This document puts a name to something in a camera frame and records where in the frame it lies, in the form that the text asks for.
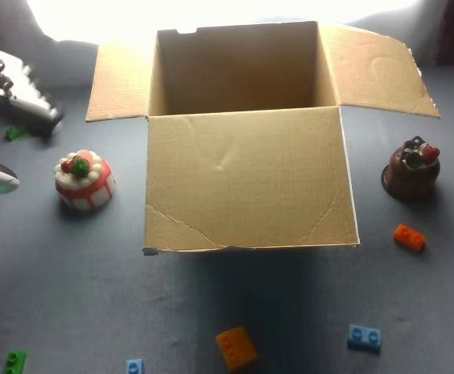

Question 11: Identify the pink strawberry toy cake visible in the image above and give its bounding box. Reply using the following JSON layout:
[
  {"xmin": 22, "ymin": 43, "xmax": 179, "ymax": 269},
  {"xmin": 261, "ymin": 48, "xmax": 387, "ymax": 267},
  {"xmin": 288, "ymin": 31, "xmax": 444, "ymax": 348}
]
[{"xmin": 54, "ymin": 149, "xmax": 117, "ymax": 213}]

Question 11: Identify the small orange toy block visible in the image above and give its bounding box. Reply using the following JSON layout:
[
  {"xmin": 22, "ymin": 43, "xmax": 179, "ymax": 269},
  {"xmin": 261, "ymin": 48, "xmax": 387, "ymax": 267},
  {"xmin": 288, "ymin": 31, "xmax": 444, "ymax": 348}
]
[{"xmin": 392, "ymin": 224, "xmax": 427, "ymax": 252}]

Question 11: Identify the grey table cloth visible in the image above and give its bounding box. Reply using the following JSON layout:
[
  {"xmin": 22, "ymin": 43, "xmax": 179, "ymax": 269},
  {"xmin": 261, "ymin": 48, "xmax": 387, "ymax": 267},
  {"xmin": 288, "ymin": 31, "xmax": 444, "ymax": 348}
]
[{"xmin": 0, "ymin": 0, "xmax": 454, "ymax": 374}]

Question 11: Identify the chocolate toy cake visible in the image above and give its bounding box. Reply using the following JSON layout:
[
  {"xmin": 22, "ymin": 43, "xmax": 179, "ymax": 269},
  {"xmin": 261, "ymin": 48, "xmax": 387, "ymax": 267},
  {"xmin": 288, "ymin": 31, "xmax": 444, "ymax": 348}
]
[{"xmin": 381, "ymin": 136, "xmax": 442, "ymax": 203}]

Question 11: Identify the brown cardboard box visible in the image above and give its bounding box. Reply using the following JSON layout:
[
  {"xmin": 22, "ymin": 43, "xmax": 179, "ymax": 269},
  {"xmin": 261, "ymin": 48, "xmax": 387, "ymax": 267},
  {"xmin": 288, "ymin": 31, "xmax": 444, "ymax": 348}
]
[{"xmin": 85, "ymin": 19, "xmax": 442, "ymax": 256}]

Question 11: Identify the light blue toy block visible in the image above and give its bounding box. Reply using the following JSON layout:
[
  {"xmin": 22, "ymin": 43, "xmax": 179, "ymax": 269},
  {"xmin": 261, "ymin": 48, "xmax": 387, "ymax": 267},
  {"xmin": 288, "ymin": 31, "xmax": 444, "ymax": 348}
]
[{"xmin": 347, "ymin": 323, "xmax": 382, "ymax": 354}]

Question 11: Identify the green toy block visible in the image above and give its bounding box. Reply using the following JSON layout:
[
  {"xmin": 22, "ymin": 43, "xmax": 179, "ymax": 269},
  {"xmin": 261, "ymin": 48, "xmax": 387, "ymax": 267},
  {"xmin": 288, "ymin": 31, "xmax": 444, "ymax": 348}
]
[
  {"xmin": 5, "ymin": 125, "xmax": 29, "ymax": 141},
  {"xmin": 3, "ymin": 350, "xmax": 28, "ymax": 374}
]

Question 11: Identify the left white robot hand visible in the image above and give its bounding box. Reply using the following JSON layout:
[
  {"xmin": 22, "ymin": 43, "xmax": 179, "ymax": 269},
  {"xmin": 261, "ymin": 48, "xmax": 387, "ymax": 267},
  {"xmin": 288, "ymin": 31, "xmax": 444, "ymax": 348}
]
[{"xmin": 0, "ymin": 26, "xmax": 65, "ymax": 195}]

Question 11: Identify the large yellow-orange toy block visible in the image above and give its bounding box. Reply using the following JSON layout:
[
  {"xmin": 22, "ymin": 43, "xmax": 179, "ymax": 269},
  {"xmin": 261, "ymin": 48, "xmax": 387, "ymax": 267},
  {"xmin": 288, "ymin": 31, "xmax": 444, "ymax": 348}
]
[{"xmin": 215, "ymin": 326, "xmax": 259, "ymax": 372}]

